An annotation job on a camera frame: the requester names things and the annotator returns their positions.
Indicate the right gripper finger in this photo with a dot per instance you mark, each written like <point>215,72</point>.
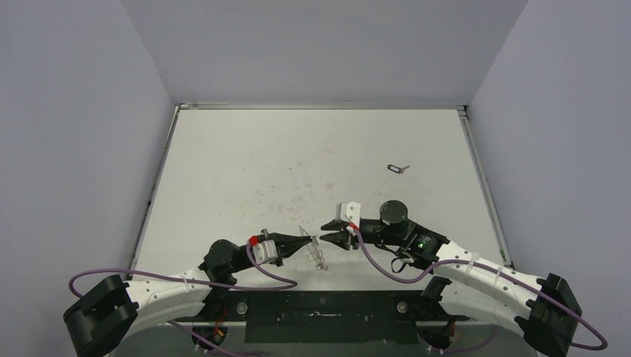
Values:
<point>340,239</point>
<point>334,225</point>

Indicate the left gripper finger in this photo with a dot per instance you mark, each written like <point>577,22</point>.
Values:
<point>285,238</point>
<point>290,247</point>

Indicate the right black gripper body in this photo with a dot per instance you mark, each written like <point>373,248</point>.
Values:
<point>350,236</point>

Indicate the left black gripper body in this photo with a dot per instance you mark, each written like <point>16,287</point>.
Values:
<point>278,261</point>

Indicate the grey key holder with rings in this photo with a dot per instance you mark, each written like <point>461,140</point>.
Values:
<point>315,254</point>

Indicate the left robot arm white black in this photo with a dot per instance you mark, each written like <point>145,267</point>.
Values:
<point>115,309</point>

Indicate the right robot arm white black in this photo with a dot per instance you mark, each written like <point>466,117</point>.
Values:
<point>544,311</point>

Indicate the far key with black tag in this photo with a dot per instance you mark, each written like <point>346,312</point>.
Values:
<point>396,169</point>

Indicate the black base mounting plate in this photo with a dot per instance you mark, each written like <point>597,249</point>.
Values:
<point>329,317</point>

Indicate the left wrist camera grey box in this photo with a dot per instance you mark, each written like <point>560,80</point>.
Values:
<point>264,251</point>

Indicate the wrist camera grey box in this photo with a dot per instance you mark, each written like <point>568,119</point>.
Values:
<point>348,215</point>
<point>264,251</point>

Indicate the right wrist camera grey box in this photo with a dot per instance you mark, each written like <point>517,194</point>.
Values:
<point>348,215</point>

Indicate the aluminium table frame rail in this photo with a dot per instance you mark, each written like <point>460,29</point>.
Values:
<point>485,197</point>

